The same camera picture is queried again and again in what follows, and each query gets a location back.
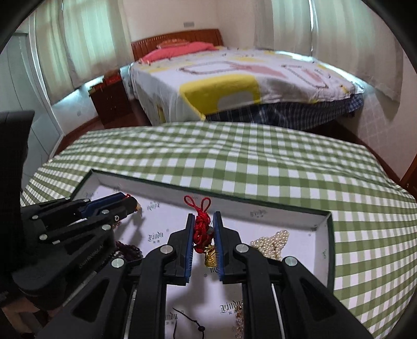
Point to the frosted glass wardrobe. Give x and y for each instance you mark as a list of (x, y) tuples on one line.
[(35, 84)]

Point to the bed with patterned sheet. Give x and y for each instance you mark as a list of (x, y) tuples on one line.
[(228, 84)]

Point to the red knot gold charm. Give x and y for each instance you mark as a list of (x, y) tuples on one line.
[(138, 206), (200, 233)]

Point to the green white checked tablecloth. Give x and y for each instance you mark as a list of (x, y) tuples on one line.
[(260, 156)]

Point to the dark wooden nightstand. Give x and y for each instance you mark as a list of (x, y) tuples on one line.
[(110, 104)]

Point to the pink pillow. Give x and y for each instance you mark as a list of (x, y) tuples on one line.
[(182, 50)]

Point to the red box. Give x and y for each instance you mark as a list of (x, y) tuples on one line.
[(112, 79)]

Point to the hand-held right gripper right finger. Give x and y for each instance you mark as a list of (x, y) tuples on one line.
[(219, 247)]

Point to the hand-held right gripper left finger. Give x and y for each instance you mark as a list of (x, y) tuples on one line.
[(189, 247)]

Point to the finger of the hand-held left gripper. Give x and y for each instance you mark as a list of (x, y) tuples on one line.
[(101, 202), (97, 221)]

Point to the pale window curtain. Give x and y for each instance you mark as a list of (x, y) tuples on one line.
[(358, 45), (53, 45), (291, 22), (97, 36)]

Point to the wooden headboard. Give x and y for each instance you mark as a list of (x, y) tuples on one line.
[(182, 35)]

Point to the grey wall outlet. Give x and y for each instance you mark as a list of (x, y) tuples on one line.
[(189, 24)]

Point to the small patterned cushion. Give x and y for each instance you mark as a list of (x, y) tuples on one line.
[(174, 42)]

